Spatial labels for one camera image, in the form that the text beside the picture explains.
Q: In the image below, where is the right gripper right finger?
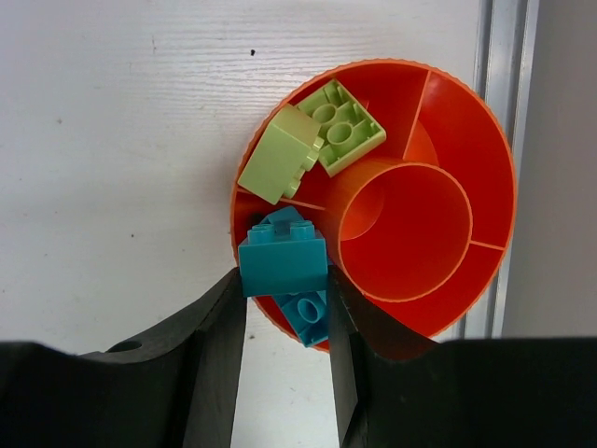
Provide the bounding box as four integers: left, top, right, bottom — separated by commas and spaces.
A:
327, 267, 596, 447

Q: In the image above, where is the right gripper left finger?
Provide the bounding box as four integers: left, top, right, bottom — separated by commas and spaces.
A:
1, 270, 247, 447

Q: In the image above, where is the teal square lego brick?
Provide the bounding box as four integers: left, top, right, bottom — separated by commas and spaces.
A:
260, 205, 303, 235

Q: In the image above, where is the orange divided round container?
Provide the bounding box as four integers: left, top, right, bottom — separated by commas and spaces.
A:
230, 59, 516, 341

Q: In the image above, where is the light green lego brick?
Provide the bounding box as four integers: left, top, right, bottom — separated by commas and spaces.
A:
296, 79, 387, 177

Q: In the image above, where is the pale green small lego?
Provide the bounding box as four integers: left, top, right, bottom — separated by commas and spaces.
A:
238, 105, 324, 204

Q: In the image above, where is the aluminium rail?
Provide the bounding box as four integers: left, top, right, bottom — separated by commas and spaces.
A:
454, 0, 542, 340

